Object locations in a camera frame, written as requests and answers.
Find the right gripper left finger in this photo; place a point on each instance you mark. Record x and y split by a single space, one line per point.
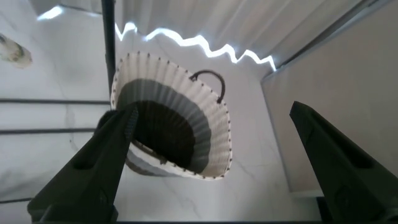
87 174

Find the black clothes rack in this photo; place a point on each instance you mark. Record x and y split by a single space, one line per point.
109 46

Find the white curtain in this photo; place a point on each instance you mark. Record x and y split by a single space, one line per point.
217 15

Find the white laundry basket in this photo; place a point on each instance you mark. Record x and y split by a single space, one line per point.
214 130

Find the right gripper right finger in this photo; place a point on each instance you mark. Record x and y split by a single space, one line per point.
351 174

